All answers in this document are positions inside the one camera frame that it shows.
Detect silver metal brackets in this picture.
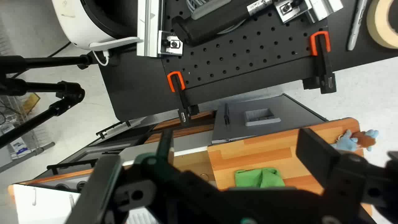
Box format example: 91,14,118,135
272,0,346,25

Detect grey pen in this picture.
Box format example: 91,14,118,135
347,0,369,52

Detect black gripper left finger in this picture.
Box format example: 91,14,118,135
65,154,124,224

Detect blue and brown plush toy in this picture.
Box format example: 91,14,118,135
331,128,381,154

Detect grey toy tap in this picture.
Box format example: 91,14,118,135
156,128,175,166

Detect black camera tripod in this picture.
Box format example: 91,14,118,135
0,54,87,149

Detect orange black bar clamp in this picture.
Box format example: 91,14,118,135
166,70,200,125
302,30,338,95

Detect black handle tool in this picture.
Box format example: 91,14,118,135
170,0,275,47

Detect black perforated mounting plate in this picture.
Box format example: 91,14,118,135
161,0,333,91

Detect black work table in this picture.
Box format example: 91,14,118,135
98,0,398,122

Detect silver aluminium extrusion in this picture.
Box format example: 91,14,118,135
136,0,184,59

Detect white cable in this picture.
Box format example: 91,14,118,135
88,39,112,67

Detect white toy sink basin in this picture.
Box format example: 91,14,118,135
119,135,215,184

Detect metal wire rack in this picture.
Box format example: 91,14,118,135
0,92,56,173

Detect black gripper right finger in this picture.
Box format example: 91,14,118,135
295,127,374,197

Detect green cloth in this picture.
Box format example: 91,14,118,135
234,167,286,191

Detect beige masking tape roll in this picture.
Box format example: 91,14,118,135
366,0,398,50

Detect wooden toy kitchen unit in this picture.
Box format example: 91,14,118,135
8,92,374,224

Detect black drawer handle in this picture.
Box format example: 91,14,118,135
46,159,97,177

